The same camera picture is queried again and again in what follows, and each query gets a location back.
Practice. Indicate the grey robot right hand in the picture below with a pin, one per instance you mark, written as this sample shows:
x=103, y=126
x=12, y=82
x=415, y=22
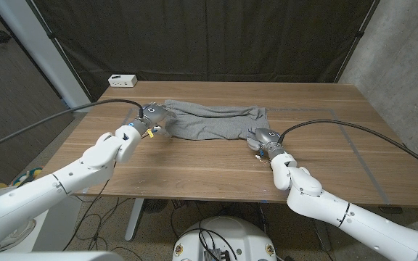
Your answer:
x=267, y=137

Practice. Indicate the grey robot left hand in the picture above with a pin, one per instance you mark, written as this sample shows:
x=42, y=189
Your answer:
x=154, y=114

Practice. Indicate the grey shorts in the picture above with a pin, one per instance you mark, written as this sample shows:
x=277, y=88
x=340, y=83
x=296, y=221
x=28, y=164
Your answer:
x=212, y=123

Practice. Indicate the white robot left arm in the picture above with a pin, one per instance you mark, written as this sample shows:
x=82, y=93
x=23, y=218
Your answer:
x=67, y=174

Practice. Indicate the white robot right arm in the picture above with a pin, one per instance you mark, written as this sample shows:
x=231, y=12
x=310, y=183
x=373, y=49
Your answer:
x=339, y=214

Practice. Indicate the white power strip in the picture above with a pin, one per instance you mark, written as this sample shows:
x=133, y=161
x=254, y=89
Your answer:
x=122, y=80

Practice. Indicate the dark round floor object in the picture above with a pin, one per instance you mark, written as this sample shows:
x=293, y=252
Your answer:
x=154, y=205

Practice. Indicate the grey tape outline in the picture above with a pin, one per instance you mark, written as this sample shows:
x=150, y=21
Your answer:
x=361, y=159

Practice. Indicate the black backdrop curtain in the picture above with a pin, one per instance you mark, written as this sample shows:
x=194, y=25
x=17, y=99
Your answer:
x=212, y=36

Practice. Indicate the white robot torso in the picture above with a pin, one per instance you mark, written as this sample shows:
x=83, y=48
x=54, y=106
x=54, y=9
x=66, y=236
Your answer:
x=238, y=235

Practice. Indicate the white table leg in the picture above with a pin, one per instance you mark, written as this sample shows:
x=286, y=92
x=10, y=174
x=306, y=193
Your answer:
x=134, y=221
x=322, y=235

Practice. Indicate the black backdrop stand pole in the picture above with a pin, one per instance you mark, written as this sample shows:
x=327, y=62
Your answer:
x=51, y=35
x=358, y=33

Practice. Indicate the white pillar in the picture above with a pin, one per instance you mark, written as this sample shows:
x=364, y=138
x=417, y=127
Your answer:
x=38, y=43

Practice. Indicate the colourful toy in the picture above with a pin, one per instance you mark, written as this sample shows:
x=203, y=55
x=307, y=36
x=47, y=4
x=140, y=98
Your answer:
x=24, y=178

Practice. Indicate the grey white sneaker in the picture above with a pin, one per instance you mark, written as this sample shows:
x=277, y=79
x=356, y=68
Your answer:
x=25, y=233

